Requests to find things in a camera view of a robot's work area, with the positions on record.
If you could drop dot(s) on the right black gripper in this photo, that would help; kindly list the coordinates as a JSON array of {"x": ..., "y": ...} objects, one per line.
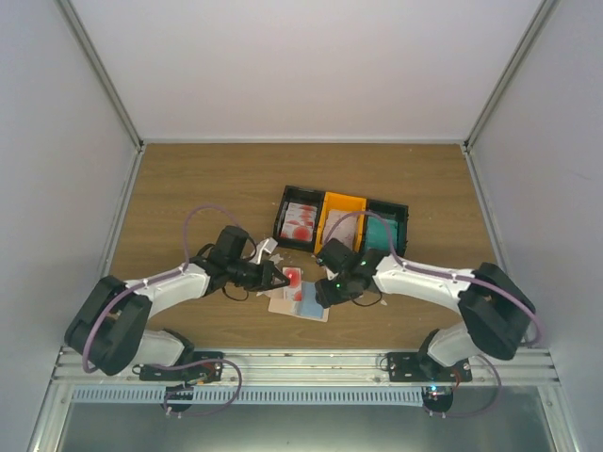
[{"x": 327, "y": 298}]

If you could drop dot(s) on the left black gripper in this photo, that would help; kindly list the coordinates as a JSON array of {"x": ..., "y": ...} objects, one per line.
[{"x": 264, "y": 282}]

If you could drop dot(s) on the red credit card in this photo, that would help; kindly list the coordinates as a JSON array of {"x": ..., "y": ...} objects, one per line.
[{"x": 293, "y": 292}]

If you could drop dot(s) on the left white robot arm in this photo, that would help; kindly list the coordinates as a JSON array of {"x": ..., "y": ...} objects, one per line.
[{"x": 110, "y": 330}]

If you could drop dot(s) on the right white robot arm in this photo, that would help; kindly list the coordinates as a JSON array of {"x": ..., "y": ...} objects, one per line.
[{"x": 494, "y": 311}]

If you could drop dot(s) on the white patterned card stack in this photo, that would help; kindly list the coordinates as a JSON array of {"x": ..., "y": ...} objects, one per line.
[{"x": 345, "y": 232}]

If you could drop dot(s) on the teal card stack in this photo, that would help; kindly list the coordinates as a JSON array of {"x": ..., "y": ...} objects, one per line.
[{"x": 376, "y": 235}]

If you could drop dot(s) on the left black card bin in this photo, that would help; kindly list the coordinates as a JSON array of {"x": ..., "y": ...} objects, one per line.
[{"x": 303, "y": 196}]

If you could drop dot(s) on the red card stack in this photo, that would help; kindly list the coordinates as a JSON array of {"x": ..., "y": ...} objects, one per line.
[{"x": 299, "y": 222}]

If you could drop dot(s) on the orange card bin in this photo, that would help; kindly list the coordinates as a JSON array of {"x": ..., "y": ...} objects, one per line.
[{"x": 346, "y": 203}]

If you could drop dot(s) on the aluminium front rail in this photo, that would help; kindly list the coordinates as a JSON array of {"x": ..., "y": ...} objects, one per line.
[{"x": 330, "y": 367}]

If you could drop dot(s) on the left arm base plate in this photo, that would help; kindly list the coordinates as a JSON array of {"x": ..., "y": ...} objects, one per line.
[{"x": 181, "y": 383}]

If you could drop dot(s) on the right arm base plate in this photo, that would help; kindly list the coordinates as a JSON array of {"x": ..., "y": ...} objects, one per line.
[{"x": 437, "y": 383}]

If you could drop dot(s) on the slotted cable duct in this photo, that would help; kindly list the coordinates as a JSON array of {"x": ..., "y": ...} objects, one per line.
[{"x": 216, "y": 395}]

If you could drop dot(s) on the left aluminium frame post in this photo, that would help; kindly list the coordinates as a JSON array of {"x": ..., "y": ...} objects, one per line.
[{"x": 82, "y": 37}]

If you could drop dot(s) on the aluminium frame post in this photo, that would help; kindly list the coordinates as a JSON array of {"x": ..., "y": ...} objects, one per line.
[
  {"x": 82, "y": 37},
  {"x": 522, "y": 49}
]

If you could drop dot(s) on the right aluminium frame post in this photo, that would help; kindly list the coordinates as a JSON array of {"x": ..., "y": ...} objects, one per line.
[{"x": 522, "y": 49}]

